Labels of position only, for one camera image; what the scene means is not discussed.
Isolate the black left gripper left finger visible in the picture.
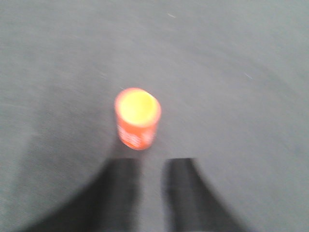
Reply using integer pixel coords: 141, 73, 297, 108
25, 158, 141, 232

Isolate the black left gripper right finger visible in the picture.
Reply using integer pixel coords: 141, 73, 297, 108
161, 158, 251, 232

